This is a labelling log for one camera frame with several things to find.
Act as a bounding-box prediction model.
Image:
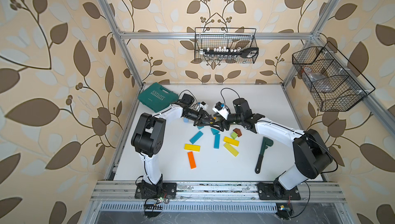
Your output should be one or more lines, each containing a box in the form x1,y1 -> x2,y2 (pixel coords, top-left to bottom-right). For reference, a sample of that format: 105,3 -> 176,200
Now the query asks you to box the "light green cube lower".
231,132 -> 238,139

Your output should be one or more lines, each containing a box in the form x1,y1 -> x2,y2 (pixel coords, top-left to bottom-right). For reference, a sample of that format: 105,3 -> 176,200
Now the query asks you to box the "back wire basket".
192,27 -> 259,65

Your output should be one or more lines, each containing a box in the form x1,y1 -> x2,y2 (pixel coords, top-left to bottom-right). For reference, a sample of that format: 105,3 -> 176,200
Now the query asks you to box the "lime yellow rectangular block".
224,143 -> 239,157

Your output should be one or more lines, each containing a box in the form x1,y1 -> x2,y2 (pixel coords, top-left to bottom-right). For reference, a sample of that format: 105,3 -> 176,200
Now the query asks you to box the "teal long block diagonal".
189,131 -> 203,144

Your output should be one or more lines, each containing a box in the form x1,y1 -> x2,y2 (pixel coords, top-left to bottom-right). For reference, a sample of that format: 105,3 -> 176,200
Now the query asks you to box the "teal triangle block centre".
210,128 -> 220,135

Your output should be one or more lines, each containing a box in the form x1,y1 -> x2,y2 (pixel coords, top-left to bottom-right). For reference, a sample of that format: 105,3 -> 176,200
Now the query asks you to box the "right wire basket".
292,41 -> 375,112

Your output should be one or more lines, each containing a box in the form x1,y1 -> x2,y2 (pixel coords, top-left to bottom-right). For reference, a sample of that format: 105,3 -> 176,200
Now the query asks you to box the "yellow rectangular block right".
223,136 -> 239,146

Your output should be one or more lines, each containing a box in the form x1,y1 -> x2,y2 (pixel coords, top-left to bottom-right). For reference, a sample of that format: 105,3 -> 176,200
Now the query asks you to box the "green plastic tool case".
138,83 -> 179,112

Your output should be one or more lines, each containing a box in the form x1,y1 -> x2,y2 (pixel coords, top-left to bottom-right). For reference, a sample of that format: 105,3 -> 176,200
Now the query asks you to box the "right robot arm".
213,98 -> 334,195

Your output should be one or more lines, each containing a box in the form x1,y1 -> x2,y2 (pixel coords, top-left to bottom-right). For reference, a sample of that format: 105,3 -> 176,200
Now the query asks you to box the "teal long block upright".
214,133 -> 221,149

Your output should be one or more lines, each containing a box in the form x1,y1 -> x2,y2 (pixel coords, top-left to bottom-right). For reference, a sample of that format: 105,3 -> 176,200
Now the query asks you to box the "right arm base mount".
257,180 -> 301,201

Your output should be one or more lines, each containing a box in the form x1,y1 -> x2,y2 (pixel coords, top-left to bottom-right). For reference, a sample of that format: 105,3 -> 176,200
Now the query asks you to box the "wire basket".
192,27 -> 259,65
292,41 -> 375,112

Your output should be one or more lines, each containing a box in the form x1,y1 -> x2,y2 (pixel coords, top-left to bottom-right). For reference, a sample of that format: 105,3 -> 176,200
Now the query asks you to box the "brown block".
233,128 -> 242,137

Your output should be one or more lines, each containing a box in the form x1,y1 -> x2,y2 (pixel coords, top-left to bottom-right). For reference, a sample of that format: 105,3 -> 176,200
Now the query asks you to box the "socket set rail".
197,48 -> 259,59

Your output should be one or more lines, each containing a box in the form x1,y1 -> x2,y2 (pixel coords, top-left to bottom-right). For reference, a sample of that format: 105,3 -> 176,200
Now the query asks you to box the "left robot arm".
131,94 -> 215,187

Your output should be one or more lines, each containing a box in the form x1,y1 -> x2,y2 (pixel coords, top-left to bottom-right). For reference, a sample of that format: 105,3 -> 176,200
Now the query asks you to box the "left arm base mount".
135,181 -> 177,199

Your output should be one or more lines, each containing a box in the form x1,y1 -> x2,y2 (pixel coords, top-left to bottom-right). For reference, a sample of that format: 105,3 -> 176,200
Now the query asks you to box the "orange rectangular block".
187,152 -> 196,169

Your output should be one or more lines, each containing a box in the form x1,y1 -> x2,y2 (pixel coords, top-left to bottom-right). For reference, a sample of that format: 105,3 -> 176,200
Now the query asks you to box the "yellow rectangular block left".
184,144 -> 201,152

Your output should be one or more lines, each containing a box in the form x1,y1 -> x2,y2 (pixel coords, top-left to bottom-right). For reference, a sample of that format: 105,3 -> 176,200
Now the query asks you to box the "plastic bag in basket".
304,68 -> 332,92

